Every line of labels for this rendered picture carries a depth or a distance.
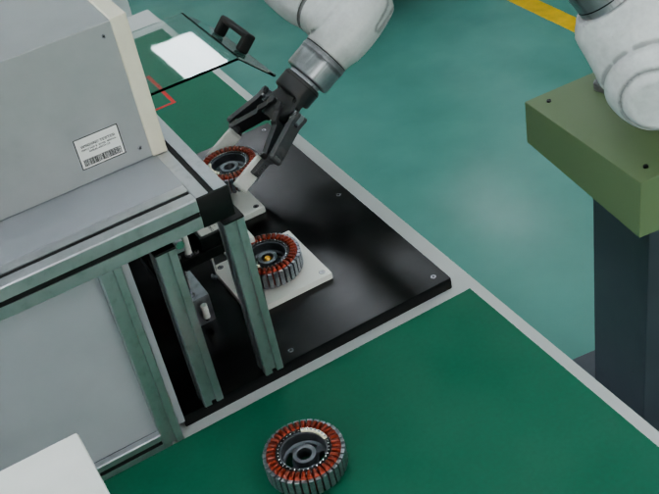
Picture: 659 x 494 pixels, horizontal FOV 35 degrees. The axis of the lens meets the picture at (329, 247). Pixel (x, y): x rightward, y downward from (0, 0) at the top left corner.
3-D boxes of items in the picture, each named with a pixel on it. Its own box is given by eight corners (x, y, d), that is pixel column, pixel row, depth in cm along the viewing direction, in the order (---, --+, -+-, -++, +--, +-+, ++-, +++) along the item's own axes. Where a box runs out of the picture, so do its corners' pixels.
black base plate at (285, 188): (270, 131, 213) (268, 122, 211) (452, 287, 166) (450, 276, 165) (53, 226, 198) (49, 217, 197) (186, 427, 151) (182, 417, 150)
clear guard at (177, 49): (217, 30, 194) (210, 1, 190) (276, 76, 176) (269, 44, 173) (52, 96, 184) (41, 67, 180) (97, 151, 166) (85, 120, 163)
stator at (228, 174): (246, 153, 195) (241, 136, 193) (273, 177, 187) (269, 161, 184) (192, 177, 192) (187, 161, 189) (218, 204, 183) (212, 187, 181)
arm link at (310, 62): (328, 61, 193) (306, 85, 193) (297, 31, 187) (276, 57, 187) (352, 78, 186) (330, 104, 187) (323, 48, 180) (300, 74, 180)
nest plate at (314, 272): (289, 235, 180) (288, 229, 179) (332, 277, 169) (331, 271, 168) (212, 271, 176) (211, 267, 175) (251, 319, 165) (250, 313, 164)
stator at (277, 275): (278, 239, 178) (274, 222, 176) (317, 267, 170) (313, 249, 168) (224, 271, 173) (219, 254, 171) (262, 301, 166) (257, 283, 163)
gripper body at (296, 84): (329, 99, 186) (294, 139, 187) (306, 82, 192) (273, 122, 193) (303, 75, 181) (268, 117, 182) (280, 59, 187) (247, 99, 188)
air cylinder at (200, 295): (197, 295, 171) (189, 269, 168) (217, 319, 166) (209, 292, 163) (170, 308, 170) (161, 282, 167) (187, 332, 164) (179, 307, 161)
